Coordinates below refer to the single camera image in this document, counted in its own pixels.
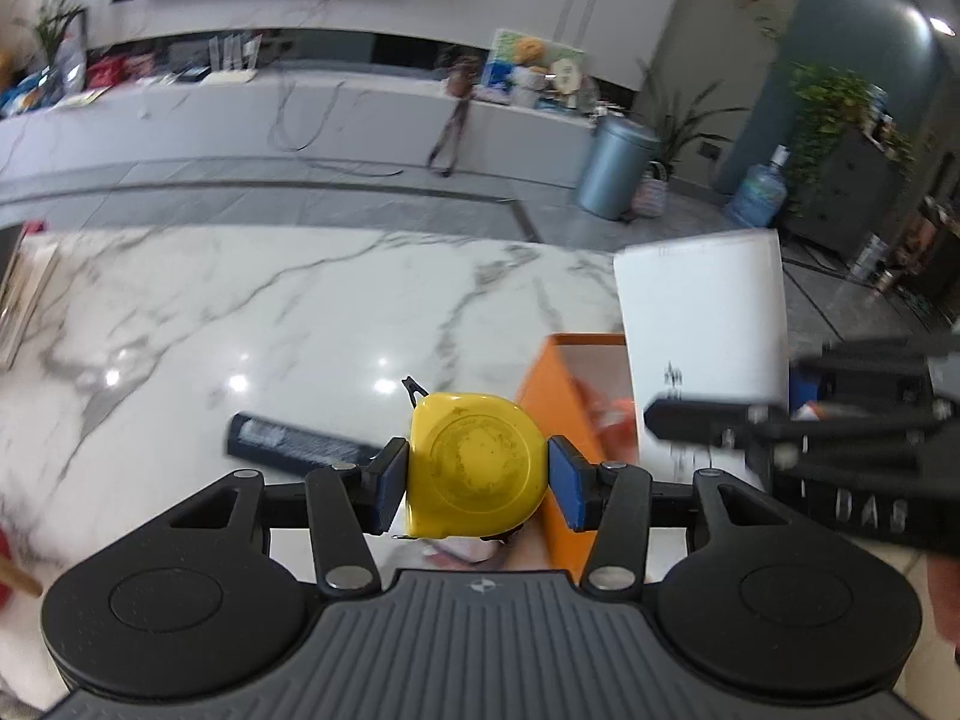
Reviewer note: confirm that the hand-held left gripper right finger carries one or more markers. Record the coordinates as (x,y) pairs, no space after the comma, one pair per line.
(568,484)

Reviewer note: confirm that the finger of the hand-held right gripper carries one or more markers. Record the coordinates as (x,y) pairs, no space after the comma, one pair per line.
(705,420)
(862,371)

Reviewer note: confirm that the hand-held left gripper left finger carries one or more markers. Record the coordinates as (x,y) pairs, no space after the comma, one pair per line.
(390,487)

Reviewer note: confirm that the yellow tape measure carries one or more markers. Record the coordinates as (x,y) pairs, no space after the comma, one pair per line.
(472,465)

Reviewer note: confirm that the orange cardboard box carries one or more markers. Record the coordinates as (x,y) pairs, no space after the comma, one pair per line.
(547,397)

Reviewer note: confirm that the small white carton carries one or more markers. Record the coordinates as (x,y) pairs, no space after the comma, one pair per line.
(697,315)

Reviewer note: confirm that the person's right forearm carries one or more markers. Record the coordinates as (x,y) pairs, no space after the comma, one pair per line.
(946,607)

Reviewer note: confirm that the coral plastic item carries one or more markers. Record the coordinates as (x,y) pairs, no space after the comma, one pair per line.
(619,431)

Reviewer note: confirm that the grey cabinet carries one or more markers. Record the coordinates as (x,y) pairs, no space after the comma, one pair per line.
(855,195)

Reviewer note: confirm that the blue water jug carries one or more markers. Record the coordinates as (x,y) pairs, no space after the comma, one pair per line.
(757,195)

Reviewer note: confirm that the woven basket bag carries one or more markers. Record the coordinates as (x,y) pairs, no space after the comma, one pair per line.
(650,191)

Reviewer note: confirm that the green pothos plant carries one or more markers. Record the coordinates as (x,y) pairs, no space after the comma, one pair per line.
(825,120)

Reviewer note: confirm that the grey metal trash can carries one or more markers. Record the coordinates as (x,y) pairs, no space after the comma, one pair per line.
(615,172)

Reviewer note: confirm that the tall leafy floor plant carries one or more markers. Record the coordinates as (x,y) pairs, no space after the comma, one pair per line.
(682,120)

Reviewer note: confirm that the round paper fan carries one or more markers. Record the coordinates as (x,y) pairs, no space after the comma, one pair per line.
(566,76)

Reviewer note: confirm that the marble media console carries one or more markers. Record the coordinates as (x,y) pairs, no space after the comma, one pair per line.
(225,120)

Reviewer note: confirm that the teddy bear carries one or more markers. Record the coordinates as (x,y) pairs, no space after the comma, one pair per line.
(529,51)

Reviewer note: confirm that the red flat item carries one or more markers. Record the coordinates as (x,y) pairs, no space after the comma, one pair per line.
(34,227)

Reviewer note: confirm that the white router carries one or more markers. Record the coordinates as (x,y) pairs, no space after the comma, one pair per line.
(229,71)

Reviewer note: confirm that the blue snack packets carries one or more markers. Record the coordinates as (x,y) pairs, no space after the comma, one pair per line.
(26,94)

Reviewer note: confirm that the spiky green potted plant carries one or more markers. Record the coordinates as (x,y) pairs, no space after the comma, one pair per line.
(56,19)

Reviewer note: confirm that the wall outlet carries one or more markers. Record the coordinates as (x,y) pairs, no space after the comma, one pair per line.
(710,150)

